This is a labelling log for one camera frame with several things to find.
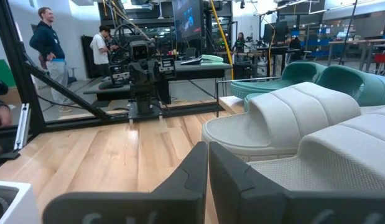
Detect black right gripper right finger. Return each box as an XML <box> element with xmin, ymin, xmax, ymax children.
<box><xmin>208</xmin><ymin>142</ymin><xmax>385</xmax><ymax>224</ymax></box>

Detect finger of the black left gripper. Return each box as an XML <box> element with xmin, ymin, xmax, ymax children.
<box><xmin>159</xmin><ymin>57</ymin><xmax>178</xmax><ymax>80</ymax></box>
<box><xmin>108</xmin><ymin>63</ymin><xmax>131</xmax><ymax>86</ymax></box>

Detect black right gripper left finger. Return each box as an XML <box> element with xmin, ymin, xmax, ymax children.
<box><xmin>42</xmin><ymin>142</ymin><xmax>210</xmax><ymax>224</ymax></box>

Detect grey rubber slide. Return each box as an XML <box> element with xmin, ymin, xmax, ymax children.
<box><xmin>247</xmin><ymin>105</ymin><xmax>385</xmax><ymax>194</ymax></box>
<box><xmin>201</xmin><ymin>81</ymin><xmax>363</xmax><ymax>163</ymax></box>

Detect teal rubber slide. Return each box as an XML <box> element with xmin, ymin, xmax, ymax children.
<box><xmin>243</xmin><ymin>64</ymin><xmax>385</xmax><ymax>111</ymax></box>
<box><xmin>230</xmin><ymin>61</ymin><xmax>327</xmax><ymax>100</ymax></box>

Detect black mouse with red light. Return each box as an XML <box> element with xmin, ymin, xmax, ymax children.
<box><xmin>98</xmin><ymin>79</ymin><xmax>115</xmax><ymax>91</ymax></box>

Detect white calculator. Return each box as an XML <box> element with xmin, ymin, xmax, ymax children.
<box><xmin>180</xmin><ymin>57</ymin><xmax>203</xmax><ymax>67</ymax></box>

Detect black desk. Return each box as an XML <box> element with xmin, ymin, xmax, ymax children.
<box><xmin>82</xmin><ymin>61</ymin><xmax>234</xmax><ymax>106</ymax></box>

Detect person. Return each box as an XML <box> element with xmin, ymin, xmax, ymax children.
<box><xmin>28</xmin><ymin>6</ymin><xmax>74</xmax><ymax>113</ymax></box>
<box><xmin>232</xmin><ymin>31</ymin><xmax>248</xmax><ymax>54</ymax></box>
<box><xmin>89</xmin><ymin>24</ymin><xmax>114</xmax><ymax>79</ymax></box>

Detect mint green stapler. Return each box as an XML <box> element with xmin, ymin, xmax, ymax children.
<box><xmin>200</xmin><ymin>54</ymin><xmax>225</xmax><ymax>67</ymax></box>

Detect computer monitor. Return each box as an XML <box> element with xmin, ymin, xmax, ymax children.
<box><xmin>171</xmin><ymin>0</ymin><xmax>206</xmax><ymax>43</ymax></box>

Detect silver aluminium extrusion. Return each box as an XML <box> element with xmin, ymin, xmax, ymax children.
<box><xmin>14</xmin><ymin>103</ymin><xmax>32</xmax><ymax>151</ymax></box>

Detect person's hand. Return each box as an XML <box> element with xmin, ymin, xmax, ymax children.
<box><xmin>0</xmin><ymin>105</ymin><xmax>13</xmax><ymax>128</ymax></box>

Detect white plant pot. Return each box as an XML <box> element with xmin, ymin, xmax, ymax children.
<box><xmin>0</xmin><ymin>179</ymin><xmax>41</xmax><ymax>224</ymax></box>

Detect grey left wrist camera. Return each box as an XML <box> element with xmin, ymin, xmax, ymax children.
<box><xmin>129</xmin><ymin>40</ymin><xmax>150</xmax><ymax>62</ymax></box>

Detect black metal table frame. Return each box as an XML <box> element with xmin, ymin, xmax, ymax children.
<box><xmin>0</xmin><ymin>0</ymin><xmax>226</xmax><ymax>163</ymax></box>

